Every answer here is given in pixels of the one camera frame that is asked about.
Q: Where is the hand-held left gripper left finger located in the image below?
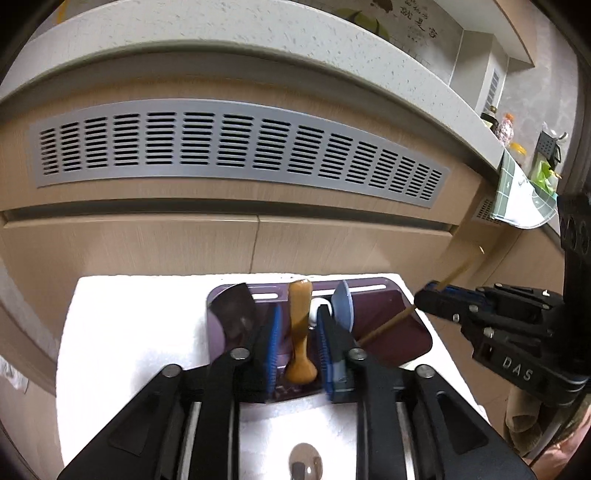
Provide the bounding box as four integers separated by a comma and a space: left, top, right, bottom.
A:
58, 307, 283, 480

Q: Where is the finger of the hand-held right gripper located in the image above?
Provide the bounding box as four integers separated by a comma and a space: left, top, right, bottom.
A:
424, 281, 486, 299
413, 291, 482, 325

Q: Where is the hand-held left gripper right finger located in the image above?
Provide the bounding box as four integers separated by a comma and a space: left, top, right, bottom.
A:
315, 307, 536, 480

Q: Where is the wooden spoon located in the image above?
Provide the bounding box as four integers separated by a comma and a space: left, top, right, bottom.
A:
283, 279, 320, 385

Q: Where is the white plastic spoon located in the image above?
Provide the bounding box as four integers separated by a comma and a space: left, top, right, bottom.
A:
307, 298, 334, 331

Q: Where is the blue plastic spoon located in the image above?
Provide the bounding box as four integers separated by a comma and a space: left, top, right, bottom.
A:
331, 280, 356, 334

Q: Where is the purple plastic utensil holder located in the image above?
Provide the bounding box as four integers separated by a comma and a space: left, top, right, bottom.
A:
205, 276, 435, 405

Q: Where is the black shovel-shaped spoon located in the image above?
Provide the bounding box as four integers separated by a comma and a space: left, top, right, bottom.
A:
208, 283, 257, 357

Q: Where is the wooden chopstick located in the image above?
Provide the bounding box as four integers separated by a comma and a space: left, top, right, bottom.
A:
358, 247, 485, 347

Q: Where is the person's right forearm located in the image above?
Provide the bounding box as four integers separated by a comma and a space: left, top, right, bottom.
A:
503, 383, 591, 480

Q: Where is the small grey vent grille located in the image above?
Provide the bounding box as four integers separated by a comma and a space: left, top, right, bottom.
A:
475, 198, 507, 226

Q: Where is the green checkered towel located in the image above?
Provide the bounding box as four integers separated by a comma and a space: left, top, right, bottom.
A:
491, 150, 560, 230

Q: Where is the white textured table cloth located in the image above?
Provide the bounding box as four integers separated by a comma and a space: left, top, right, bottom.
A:
55, 273, 491, 480

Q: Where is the green packet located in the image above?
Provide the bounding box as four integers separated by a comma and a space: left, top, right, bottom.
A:
530, 159, 560, 193

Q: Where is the orange-capped clear bottle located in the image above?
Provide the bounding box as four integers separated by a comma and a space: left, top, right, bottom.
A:
496, 113, 516, 147

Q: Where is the large grey vent grille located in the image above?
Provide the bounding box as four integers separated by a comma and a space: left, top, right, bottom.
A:
30, 98, 451, 208

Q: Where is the beige stone countertop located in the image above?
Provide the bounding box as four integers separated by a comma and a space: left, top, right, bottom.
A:
0, 0, 591, 245

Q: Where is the white wall vent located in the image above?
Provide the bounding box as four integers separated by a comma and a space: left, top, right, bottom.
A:
482, 69, 502, 110

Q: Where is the cartoon wall sticker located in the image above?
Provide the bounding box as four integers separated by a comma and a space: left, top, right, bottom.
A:
332, 0, 440, 43

